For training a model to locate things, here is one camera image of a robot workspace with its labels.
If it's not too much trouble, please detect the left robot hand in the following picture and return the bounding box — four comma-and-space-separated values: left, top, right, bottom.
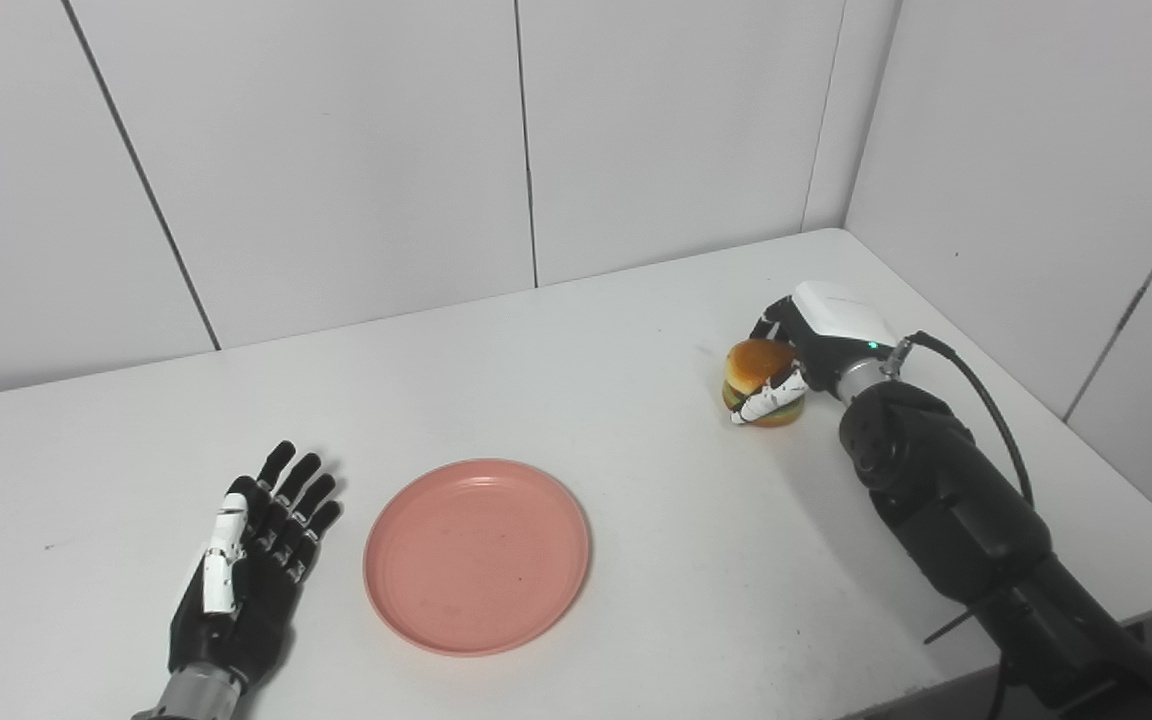
168, 440, 343, 690

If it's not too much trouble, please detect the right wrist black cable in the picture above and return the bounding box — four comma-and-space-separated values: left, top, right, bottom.
883, 331, 1036, 720

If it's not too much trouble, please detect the pink round plate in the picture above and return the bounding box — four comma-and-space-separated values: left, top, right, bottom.
363, 458, 592, 658

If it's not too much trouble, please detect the toy hamburger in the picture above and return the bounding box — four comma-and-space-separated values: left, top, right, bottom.
722, 339, 808, 429

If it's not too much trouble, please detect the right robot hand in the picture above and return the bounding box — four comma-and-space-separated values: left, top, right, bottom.
731, 281, 899, 425

